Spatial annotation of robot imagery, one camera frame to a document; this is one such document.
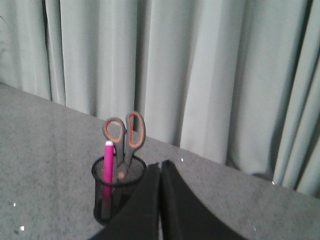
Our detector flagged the grey orange-handled scissors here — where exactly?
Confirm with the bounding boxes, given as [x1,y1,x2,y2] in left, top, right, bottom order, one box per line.
[102,111,146,182]

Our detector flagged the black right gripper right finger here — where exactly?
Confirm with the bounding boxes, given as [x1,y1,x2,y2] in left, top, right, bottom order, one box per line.
[159,160,244,240]

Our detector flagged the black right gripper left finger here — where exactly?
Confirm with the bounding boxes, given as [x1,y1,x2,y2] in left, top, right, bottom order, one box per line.
[91,163,160,240]

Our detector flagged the pink marker pen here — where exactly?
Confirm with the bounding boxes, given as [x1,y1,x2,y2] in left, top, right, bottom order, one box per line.
[101,140,114,221]

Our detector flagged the grey curtain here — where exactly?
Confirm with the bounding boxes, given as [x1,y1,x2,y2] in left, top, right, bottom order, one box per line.
[0,0,320,197]

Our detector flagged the black mesh pen holder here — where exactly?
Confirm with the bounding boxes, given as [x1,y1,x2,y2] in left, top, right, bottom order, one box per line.
[91,156,147,225]

